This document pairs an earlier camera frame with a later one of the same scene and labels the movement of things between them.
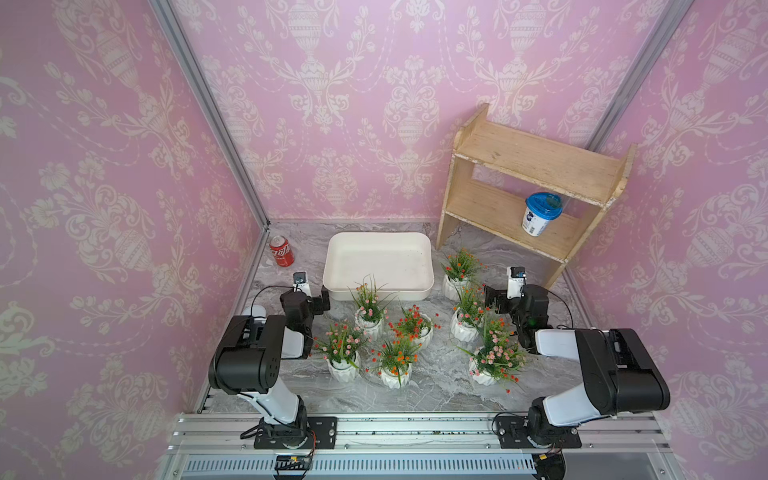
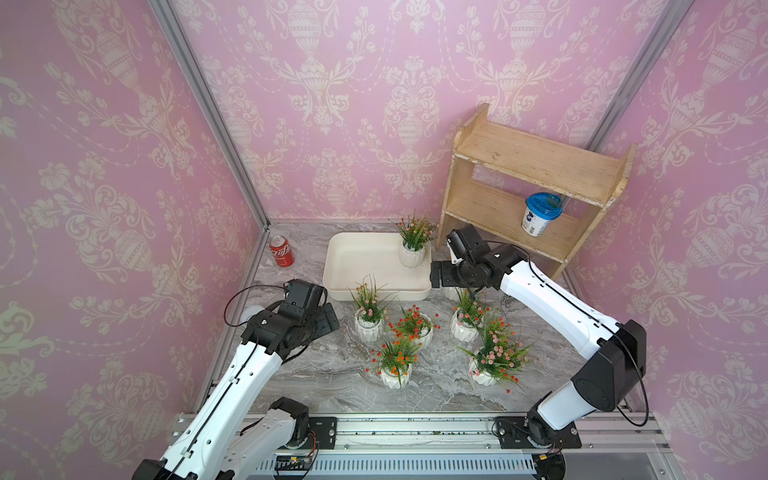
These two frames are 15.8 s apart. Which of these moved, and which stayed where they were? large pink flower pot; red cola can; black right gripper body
Moved: black right gripper body
Stayed: large pink flower pot; red cola can
